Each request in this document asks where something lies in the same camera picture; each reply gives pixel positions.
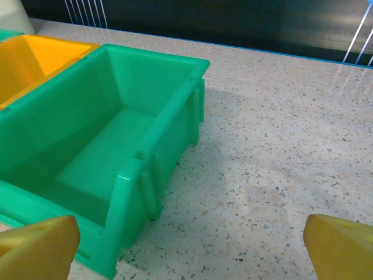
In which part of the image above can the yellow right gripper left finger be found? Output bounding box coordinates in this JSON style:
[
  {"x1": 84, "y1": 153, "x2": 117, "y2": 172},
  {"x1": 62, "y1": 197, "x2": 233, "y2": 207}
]
[{"x1": 0, "y1": 215, "x2": 81, "y2": 280}]

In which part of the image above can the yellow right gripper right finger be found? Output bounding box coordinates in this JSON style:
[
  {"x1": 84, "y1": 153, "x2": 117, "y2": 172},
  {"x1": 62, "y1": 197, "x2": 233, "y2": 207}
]
[{"x1": 302, "y1": 213, "x2": 373, "y2": 280}]

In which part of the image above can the green plastic storage bin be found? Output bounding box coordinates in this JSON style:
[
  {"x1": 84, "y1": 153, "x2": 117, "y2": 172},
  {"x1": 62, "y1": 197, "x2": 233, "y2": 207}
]
[
  {"x1": 0, "y1": 43, "x2": 211, "y2": 280},
  {"x1": 0, "y1": 29, "x2": 26, "y2": 43}
]

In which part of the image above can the yellow plastic storage bin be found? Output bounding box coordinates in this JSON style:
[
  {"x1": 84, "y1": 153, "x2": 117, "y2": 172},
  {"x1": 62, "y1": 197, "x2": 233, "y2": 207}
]
[{"x1": 0, "y1": 34, "x2": 101, "y2": 111}]

